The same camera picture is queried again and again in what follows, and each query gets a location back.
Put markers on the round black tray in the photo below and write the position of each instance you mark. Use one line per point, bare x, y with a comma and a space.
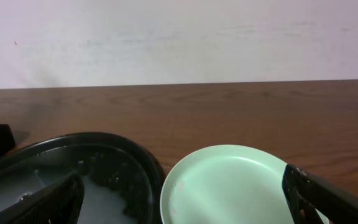
122, 180

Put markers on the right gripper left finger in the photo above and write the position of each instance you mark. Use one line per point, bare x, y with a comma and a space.
58, 203

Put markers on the light green plate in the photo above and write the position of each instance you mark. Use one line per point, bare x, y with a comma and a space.
225, 184

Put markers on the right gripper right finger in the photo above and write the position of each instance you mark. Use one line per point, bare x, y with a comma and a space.
307, 195

